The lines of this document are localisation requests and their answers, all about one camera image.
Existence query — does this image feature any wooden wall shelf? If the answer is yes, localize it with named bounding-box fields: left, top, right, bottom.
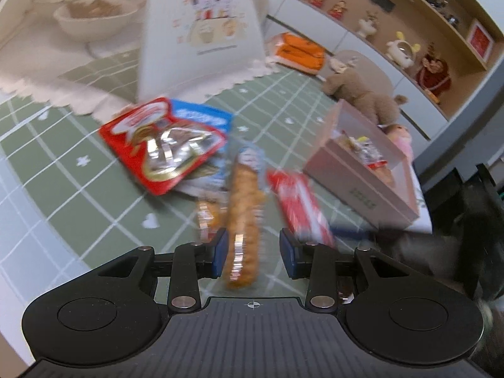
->
left=236, top=0, right=504, bottom=123

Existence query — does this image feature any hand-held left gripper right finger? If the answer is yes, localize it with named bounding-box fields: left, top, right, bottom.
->
left=279, top=229, right=412, bottom=312

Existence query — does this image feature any white deer figurine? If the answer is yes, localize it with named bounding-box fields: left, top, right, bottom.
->
left=356, top=11, right=381, bottom=39

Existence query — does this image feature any red picture frame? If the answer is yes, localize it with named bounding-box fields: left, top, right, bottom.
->
left=467, top=19, right=496, bottom=61

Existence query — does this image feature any red reindeer doll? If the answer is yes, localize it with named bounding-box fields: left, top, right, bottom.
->
left=415, top=43, right=453, bottom=101

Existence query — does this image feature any silver wrapped snack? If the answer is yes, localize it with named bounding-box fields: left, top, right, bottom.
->
left=346, top=136, right=390, bottom=170

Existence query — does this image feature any brown wrapped snack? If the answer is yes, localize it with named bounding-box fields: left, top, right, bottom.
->
left=374, top=165, right=396, bottom=186

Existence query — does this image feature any green checked tablecloth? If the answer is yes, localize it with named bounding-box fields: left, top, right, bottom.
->
left=0, top=53, right=434, bottom=363

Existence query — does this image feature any small orange snack packet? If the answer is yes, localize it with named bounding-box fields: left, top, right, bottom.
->
left=195, top=197, right=227, bottom=243

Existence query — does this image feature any white rabbit figurine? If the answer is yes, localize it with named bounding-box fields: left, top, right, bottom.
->
left=385, top=31, right=420, bottom=67

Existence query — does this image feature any red foil snack packet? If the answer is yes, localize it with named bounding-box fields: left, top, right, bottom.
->
left=98, top=98, right=229, bottom=197

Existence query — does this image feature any black chair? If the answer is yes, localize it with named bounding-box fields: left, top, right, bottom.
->
left=423, top=163, right=504, bottom=241

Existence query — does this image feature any pink doll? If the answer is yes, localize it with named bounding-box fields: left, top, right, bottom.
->
left=380, top=123, right=414, bottom=162

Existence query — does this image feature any white cartoon desk calendar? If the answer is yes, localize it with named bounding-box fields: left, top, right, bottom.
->
left=136, top=0, right=268, bottom=103

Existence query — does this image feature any brown plush toy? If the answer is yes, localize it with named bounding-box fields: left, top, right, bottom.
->
left=321, top=57, right=410, bottom=124

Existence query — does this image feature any red wafer bar packet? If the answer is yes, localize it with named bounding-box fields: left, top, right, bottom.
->
left=266, top=169, right=337, bottom=247

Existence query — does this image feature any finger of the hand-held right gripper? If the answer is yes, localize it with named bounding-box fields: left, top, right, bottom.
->
left=331, top=225, right=398, bottom=245

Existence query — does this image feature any long biscuit stick packet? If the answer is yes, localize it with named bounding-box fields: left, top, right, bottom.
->
left=222, top=140, right=268, bottom=290

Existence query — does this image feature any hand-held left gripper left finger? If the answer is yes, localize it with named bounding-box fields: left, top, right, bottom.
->
left=94, top=227, right=229, bottom=312

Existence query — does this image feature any white bowl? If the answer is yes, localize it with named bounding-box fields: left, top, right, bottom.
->
left=53, top=0, right=140, bottom=42

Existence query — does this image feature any pink storage box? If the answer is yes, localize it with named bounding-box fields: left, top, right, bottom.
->
left=302, top=99, right=420, bottom=229

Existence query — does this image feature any blue snack packet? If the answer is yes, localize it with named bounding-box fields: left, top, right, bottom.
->
left=169, top=98, right=235, bottom=198

